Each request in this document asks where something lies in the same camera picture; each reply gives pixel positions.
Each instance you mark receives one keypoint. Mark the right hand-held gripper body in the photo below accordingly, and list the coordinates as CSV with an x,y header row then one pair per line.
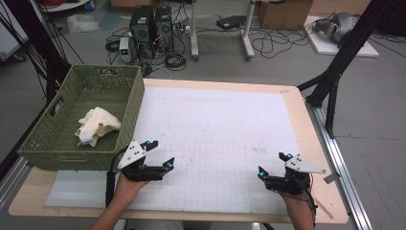
x,y
287,185

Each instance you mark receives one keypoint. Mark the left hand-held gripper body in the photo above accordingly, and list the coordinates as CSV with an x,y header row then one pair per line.
x,y
135,174

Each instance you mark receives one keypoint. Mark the cream printed cloth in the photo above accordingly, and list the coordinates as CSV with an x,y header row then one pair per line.
x,y
97,124

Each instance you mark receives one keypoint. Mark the green woven basket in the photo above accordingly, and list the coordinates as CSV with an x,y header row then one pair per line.
x,y
63,153

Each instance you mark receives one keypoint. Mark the person's left hand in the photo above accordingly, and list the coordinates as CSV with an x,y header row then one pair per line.
x,y
127,188

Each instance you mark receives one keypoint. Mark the person's right hand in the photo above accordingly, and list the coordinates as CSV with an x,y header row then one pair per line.
x,y
297,199

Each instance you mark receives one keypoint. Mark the grey tape piece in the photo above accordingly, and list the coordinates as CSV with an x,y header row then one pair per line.
x,y
331,178

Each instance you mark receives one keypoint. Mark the white grid mat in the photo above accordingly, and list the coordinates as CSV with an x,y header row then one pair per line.
x,y
210,115

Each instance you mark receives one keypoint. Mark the small grey power supply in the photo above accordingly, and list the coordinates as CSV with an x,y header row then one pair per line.
x,y
125,49

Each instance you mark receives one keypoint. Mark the large black computer tower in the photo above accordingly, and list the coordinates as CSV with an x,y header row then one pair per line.
x,y
140,30

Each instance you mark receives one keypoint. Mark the white floor board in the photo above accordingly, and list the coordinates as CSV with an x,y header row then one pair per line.
x,y
322,46

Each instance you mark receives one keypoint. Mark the slim black computer tower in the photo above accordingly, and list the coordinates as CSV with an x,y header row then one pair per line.
x,y
164,28

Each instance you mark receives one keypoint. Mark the white desk leg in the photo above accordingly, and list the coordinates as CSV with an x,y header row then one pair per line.
x,y
247,35
194,32

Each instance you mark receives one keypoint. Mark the clear plastic bag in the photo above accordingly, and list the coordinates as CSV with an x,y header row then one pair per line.
x,y
81,23

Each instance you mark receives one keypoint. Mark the brown cardboard box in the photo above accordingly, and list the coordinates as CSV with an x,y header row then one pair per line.
x,y
284,14

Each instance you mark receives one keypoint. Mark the grey headset device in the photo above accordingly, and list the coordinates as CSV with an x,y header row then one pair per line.
x,y
340,24

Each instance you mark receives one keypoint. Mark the flat black device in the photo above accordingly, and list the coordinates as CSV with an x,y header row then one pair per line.
x,y
230,22

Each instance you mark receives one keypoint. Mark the wide cardboard box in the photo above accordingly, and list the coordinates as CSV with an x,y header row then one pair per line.
x,y
338,6

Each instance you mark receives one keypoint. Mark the white cabinet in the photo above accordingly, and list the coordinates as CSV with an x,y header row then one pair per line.
x,y
8,41

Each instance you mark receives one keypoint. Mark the long aluminium rail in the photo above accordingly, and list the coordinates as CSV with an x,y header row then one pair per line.
x,y
344,179

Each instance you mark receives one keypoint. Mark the short aluminium rail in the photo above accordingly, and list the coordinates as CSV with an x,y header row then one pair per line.
x,y
12,180

